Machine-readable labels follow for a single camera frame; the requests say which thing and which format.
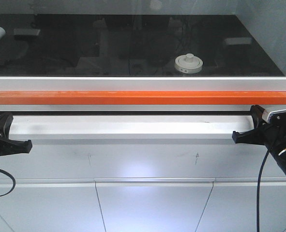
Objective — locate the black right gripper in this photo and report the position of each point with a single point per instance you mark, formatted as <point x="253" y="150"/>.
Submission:
<point x="273" y="136"/>

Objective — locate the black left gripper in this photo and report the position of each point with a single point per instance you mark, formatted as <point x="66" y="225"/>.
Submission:
<point x="11" y="147"/>

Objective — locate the orange sash handle bar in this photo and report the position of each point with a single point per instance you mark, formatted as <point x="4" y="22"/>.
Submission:
<point x="142" y="97"/>

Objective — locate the glass jar with white lid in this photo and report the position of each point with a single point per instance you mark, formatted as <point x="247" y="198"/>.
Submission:
<point x="188" y="64"/>

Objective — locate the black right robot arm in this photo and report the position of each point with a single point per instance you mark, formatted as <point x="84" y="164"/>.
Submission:
<point x="281" y="161"/>

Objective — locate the white cabinet door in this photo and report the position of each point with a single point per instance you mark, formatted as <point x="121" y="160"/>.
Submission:
<point x="153" y="207"/>

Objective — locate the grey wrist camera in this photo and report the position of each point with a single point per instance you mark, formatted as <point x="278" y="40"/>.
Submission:
<point x="272" y="111"/>

